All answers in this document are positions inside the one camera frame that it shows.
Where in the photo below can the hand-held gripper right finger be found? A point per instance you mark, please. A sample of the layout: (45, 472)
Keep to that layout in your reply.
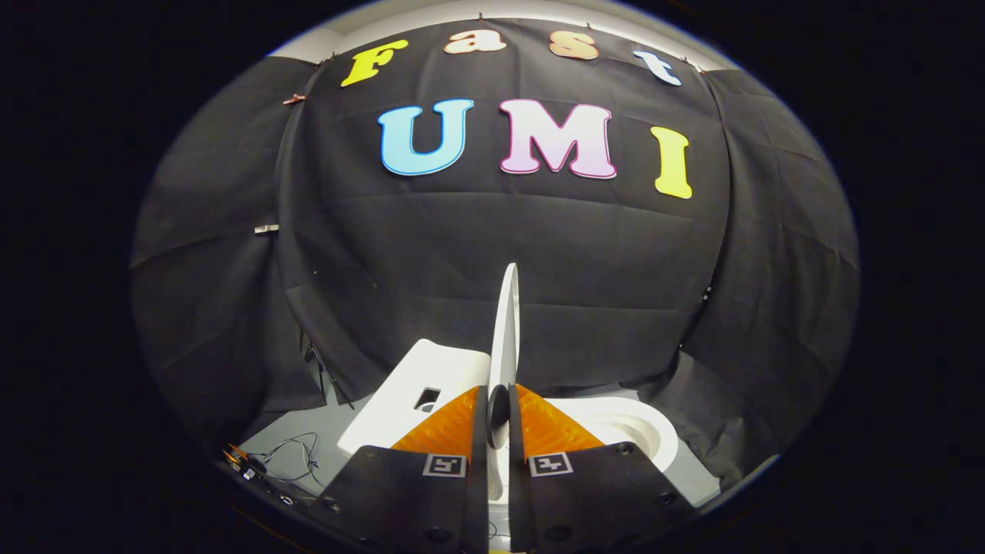
(517, 477)

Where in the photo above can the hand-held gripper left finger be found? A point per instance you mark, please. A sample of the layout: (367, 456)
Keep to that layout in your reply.
(481, 477)

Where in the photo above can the black round lid tab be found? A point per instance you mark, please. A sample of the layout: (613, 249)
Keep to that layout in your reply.
(498, 415)

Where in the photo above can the white toilet lid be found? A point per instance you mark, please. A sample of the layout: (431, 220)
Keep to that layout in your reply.
(506, 331)

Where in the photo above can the white toilet body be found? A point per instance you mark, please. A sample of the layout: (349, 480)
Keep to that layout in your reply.
(415, 377)

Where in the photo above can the black backdrop cloth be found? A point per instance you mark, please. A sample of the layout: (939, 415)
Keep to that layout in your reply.
(477, 254)

